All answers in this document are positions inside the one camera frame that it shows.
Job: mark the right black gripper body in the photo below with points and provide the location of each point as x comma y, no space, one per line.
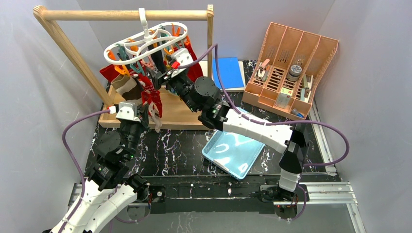
163,77

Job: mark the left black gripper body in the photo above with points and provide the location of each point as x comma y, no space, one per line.
141,113

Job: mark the white sock hanger with clips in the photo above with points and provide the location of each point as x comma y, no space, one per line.
129,53

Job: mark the beige sock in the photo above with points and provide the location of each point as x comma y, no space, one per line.
156,117

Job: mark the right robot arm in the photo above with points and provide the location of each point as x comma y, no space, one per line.
204,96

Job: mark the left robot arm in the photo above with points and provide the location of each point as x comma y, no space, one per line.
104,189

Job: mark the red santa hanging sock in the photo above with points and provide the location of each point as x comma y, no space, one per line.
150,96

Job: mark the brown striped hanging sock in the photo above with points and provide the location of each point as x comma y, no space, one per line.
128,88

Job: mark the navy hanging sock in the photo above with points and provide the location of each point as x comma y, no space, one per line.
157,58

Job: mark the white board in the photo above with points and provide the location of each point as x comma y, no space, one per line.
241,77

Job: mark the wooden clothes rack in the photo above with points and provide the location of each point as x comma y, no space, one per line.
177,116

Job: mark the long red hanging sock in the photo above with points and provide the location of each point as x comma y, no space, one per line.
109,73

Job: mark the blue folder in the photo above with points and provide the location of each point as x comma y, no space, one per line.
229,72

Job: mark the stapler in organizer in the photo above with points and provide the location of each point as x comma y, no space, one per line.
262,68

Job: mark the light blue plastic basket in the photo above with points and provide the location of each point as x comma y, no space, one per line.
233,153

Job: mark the white small box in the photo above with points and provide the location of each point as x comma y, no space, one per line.
284,97

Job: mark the pink desk file organizer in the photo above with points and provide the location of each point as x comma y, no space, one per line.
286,46

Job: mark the grey round tin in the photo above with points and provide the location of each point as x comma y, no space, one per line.
294,73

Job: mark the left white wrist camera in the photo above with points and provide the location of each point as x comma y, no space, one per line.
125,110

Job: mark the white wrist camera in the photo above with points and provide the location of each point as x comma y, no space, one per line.
181,57
125,110

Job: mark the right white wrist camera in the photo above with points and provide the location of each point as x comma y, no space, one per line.
181,57

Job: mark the metal base rail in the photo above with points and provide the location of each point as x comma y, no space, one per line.
256,194

